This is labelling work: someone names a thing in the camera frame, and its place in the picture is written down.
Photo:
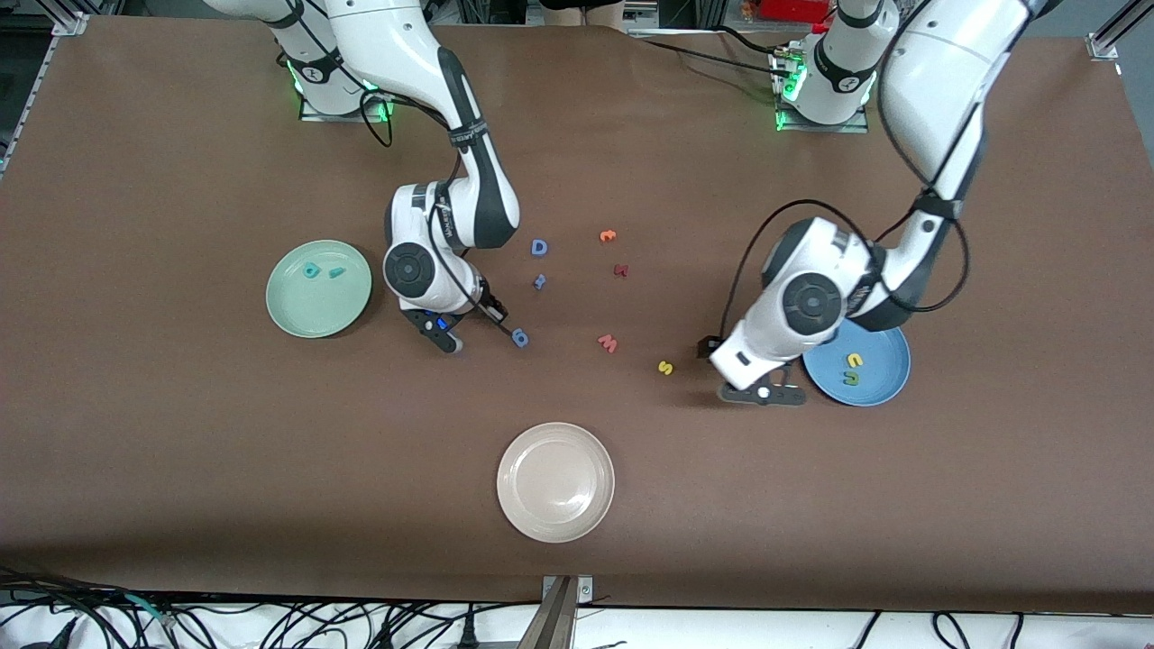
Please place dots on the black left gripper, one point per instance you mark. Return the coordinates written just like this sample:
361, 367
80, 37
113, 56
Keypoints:
704, 349

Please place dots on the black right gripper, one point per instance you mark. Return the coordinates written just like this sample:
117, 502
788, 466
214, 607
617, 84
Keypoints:
488, 309

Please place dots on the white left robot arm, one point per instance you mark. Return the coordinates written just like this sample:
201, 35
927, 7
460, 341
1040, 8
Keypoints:
938, 81

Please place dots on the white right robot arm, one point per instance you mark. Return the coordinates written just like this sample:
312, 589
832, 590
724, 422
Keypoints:
388, 45

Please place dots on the blue letter g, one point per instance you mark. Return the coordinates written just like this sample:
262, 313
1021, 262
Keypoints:
521, 344

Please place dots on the pink letter W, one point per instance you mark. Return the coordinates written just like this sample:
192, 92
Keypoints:
609, 344

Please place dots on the beige plate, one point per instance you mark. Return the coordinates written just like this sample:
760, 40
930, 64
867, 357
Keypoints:
555, 482

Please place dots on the blue plate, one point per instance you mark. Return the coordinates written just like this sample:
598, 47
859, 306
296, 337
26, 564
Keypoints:
883, 379

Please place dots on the light green plate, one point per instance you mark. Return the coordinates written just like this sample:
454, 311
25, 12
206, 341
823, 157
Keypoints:
315, 306

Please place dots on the person legs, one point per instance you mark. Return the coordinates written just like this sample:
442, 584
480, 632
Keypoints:
581, 9

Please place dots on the black power plug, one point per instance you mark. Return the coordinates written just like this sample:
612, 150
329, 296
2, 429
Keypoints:
467, 635

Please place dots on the red box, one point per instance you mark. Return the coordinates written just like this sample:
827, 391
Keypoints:
793, 9

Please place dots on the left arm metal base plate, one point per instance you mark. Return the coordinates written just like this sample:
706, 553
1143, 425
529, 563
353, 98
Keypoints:
856, 128

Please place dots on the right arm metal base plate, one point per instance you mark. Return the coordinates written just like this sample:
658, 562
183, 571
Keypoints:
311, 115

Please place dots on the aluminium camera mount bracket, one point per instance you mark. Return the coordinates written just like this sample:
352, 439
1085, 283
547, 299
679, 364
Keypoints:
559, 613

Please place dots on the aluminium frame rail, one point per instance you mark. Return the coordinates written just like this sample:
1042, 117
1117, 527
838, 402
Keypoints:
1104, 41
63, 22

